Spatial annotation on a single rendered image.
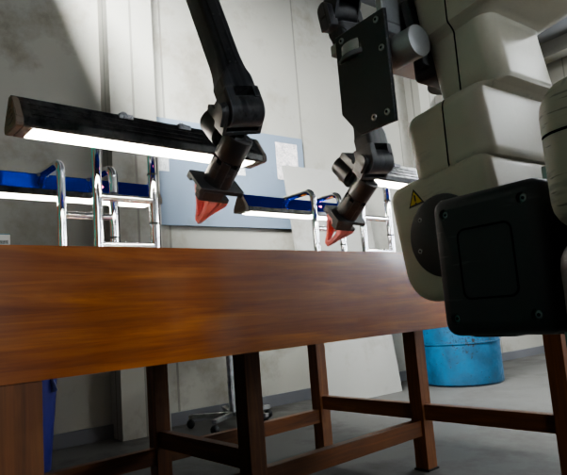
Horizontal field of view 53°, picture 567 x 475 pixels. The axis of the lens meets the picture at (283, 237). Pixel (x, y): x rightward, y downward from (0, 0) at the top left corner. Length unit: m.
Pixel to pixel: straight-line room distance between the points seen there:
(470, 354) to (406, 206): 3.78
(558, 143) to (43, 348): 0.67
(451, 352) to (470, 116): 3.86
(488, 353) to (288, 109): 2.43
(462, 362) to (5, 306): 3.96
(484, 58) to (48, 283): 0.65
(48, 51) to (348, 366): 2.84
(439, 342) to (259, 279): 3.58
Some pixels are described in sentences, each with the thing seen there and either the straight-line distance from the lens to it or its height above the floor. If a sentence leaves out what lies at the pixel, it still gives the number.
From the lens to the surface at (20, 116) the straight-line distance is 1.22.
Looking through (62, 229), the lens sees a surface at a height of 0.92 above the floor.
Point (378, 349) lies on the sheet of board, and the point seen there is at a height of 0.33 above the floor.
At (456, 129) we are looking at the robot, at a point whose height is 0.85.
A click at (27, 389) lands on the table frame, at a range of 0.86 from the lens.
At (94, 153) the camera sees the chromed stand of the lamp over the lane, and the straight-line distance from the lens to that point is 1.46.
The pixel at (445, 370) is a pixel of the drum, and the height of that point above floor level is 0.12.
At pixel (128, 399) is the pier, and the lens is 3.50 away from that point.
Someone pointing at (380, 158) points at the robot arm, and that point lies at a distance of 1.31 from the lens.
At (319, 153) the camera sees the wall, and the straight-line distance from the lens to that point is 4.72.
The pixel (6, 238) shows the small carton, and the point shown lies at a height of 0.78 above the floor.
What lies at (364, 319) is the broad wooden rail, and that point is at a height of 0.62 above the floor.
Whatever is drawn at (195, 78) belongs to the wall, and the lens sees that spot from 4.26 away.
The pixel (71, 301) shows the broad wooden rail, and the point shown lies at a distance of 0.86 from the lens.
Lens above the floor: 0.64
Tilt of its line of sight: 8 degrees up
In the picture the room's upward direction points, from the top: 4 degrees counter-clockwise
